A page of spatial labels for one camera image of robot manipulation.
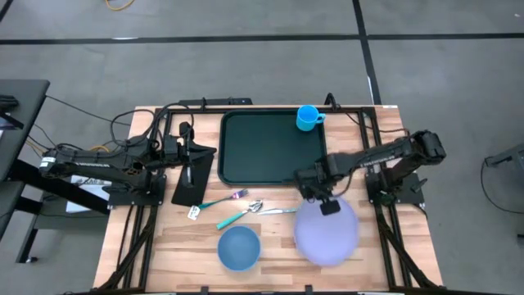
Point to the white paper sheet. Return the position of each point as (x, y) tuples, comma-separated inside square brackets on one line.
[(88, 184)]

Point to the white paper tag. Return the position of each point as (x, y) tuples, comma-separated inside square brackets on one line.
[(193, 213)]

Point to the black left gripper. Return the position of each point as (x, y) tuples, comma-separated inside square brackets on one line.
[(178, 149)]

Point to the black metal table frame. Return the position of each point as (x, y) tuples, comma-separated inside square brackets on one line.
[(376, 123)]

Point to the black power strip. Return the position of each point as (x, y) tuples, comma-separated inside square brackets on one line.
[(215, 101)]

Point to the grey stand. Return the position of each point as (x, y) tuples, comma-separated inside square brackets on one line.
[(507, 155)]

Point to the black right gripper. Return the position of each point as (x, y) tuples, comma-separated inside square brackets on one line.
[(319, 176)]

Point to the black side table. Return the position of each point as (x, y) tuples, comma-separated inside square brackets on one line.
[(18, 106)]

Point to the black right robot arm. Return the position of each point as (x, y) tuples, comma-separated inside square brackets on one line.
[(380, 155)]

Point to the blue bowl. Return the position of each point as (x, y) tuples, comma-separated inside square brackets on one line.
[(239, 248)]

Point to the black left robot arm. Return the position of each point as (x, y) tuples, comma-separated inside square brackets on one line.
[(82, 164)]

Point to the black cloth napkin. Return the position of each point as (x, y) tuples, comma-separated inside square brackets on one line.
[(194, 184)]

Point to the dark green tray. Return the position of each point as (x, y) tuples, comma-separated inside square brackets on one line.
[(266, 147)]

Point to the turquoise mug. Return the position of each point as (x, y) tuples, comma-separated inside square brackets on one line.
[(307, 118)]

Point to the lavender plate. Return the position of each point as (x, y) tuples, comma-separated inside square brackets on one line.
[(327, 237)]

